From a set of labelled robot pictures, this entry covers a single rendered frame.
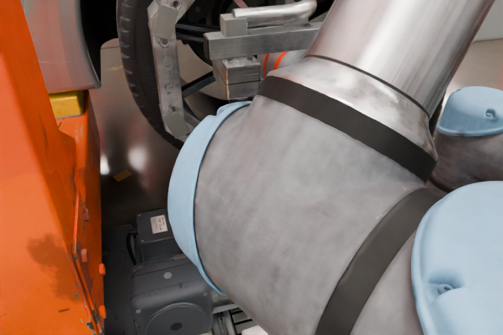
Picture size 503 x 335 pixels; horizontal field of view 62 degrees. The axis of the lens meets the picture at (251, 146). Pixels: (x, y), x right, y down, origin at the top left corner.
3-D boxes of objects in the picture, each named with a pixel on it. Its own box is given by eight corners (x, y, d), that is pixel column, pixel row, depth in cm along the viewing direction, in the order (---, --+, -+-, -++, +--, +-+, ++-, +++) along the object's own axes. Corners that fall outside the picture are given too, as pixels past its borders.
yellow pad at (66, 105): (84, 91, 111) (80, 74, 108) (82, 116, 100) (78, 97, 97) (28, 99, 107) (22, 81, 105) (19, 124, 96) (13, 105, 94)
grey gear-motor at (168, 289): (191, 254, 142) (182, 171, 123) (220, 372, 108) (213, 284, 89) (136, 267, 138) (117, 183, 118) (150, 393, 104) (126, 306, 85)
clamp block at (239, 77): (243, 72, 67) (242, 40, 64) (261, 96, 59) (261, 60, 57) (212, 75, 65) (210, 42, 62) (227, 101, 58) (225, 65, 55)
